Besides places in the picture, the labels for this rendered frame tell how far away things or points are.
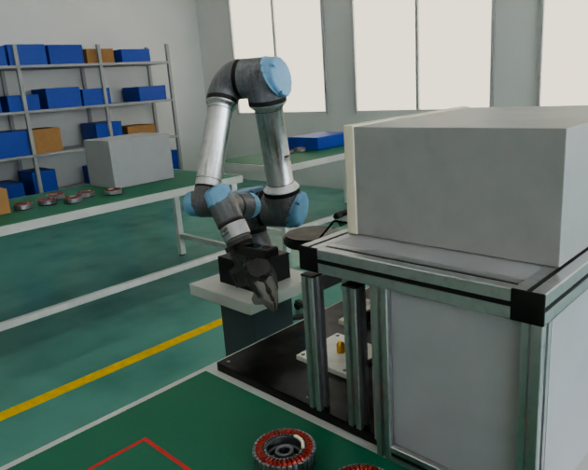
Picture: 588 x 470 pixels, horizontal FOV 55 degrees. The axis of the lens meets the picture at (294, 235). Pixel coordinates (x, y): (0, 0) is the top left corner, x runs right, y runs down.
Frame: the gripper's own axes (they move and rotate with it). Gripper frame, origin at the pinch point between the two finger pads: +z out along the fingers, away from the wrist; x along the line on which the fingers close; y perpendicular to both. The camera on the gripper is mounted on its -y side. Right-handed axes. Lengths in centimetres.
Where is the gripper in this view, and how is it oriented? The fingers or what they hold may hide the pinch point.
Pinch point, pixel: (274, 306)
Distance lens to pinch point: 148.7
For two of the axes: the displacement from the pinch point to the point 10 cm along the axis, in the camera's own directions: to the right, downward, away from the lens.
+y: -5.7, 3.7, 7.4
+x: -7.0, 2.4, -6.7
